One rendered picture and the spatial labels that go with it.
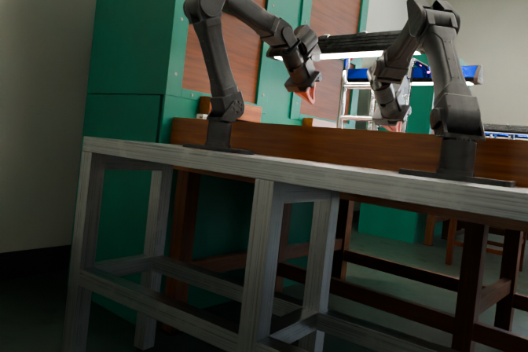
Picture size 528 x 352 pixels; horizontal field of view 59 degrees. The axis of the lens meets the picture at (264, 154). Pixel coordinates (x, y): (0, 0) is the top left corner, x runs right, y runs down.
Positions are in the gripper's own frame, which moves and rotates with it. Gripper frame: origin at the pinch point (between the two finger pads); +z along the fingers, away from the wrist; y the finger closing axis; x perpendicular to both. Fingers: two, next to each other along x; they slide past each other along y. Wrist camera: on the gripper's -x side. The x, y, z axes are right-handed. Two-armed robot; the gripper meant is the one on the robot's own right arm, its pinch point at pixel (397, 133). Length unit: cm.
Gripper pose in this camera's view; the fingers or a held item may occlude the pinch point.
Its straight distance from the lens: 150.3
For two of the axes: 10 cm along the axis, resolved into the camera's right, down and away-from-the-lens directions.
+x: -5.0, 7.2, -4.8
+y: -7.6, -1.0, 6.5
